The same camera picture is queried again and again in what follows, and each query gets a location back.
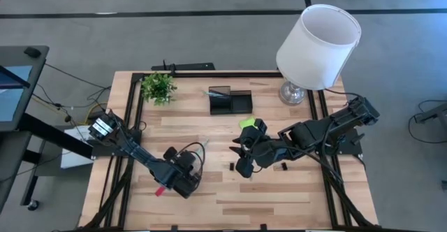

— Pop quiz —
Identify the white shade table lamp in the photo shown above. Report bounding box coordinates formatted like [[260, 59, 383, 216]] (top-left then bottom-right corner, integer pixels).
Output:
[[275, 3, 362, 106]]

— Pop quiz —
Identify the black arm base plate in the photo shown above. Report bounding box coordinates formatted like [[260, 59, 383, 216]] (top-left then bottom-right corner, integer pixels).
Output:
[[312, 126, 363, 156], [91, 129, 142, 157]]

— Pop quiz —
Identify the black aluminium table frame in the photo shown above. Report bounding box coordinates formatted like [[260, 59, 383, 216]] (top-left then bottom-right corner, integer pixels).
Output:
[[83, 70, 376, 231]]

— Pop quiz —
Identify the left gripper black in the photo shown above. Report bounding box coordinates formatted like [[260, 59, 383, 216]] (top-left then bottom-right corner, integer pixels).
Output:
[[152, 147, 203, 200]]

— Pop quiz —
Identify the black floor cable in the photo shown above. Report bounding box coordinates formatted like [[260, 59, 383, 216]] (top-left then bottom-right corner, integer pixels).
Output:
[[33, 62, 112, 110], [408, 100, 447, 145]]

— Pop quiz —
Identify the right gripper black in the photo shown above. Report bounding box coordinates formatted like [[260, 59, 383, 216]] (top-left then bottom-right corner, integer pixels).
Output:
[[229, 118, 280, 179]]

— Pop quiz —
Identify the black side desk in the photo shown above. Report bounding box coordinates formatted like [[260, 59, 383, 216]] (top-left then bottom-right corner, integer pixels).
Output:
[[0, 45, 94, 214]]

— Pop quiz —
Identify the white paper sheet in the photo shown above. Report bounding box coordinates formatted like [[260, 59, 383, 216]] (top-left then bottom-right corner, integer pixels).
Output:
[[60, 124, 105, 170]]

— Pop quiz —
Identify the black stand leg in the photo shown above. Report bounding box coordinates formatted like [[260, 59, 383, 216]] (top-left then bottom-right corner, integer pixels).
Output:
[[413, 101, 447, 124]]

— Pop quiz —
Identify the green sticky note pad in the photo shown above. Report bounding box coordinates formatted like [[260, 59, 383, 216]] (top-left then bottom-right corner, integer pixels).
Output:
[[239, 116, 256, 130]]

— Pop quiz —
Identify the black bar mount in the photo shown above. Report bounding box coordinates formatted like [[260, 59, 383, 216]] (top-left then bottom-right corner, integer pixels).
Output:
[[151, 59, 217, 71]]

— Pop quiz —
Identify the green potted plant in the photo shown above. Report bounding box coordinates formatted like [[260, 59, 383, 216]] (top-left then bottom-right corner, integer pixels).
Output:
[[140, 71, 178, 106]]

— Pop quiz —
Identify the black mesh desk organizer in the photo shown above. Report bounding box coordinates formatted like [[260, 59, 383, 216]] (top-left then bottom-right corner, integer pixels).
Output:
[[208, 85, 253, 116]]

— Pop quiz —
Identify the monitor screen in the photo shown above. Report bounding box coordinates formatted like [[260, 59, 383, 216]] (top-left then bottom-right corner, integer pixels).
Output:
[[0, 65, 34, 123]]

